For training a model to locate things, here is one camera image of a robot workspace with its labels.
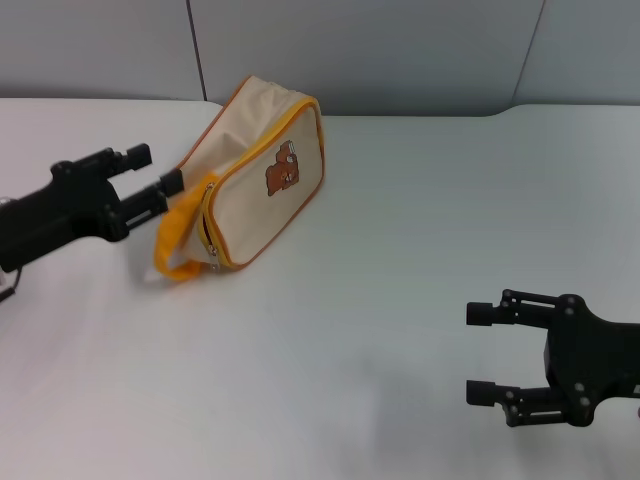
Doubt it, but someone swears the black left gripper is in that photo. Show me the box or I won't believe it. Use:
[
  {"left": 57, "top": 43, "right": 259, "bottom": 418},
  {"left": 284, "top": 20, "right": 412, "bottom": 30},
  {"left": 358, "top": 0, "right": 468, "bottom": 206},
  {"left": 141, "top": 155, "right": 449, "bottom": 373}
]
[{"left": 0, "top": 143, "right": 186, "bottom": 274}]

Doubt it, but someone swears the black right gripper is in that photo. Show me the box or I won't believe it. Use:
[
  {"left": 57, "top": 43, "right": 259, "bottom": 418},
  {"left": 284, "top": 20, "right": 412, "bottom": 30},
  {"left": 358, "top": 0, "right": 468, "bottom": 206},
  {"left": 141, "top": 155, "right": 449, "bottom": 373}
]
[{"left": 465, "top": 288, "right": 640, "bottom": 429}]

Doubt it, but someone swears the beige food bag yellow zipper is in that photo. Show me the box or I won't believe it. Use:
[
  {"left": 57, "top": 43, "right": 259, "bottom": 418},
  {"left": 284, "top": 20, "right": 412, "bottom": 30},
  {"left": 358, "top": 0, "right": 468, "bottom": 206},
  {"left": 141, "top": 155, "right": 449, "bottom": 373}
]
[{"left": 152, "top": 74, "right": 328, "bottom": 286}]

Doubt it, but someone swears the left gripper cable with connector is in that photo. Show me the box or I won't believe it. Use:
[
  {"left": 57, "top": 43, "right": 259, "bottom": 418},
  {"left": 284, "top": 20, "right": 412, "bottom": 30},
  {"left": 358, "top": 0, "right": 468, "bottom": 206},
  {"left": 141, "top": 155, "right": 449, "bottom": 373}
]
[{"left": 0, "top": 268, "right": 22, "bottom": 303}]

